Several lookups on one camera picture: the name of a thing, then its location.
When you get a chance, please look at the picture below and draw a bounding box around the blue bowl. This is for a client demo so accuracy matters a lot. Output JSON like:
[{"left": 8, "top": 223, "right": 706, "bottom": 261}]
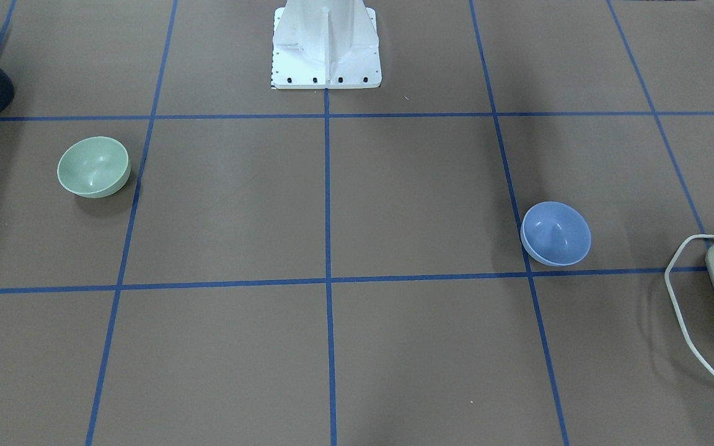
[{"left": 519, "top": 201, "right": 593, "bottom": 266}]

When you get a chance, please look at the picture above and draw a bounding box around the green bowl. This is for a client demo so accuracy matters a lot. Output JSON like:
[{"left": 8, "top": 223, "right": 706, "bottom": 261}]
[{"left": 56, "top": 136, "right": 131, "bottom": 199}]

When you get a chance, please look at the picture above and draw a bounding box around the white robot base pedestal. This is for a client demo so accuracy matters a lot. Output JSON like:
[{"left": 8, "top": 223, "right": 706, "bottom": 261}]
[{"left": 270, "top": 1, "right": 382, "bottom": 90}]

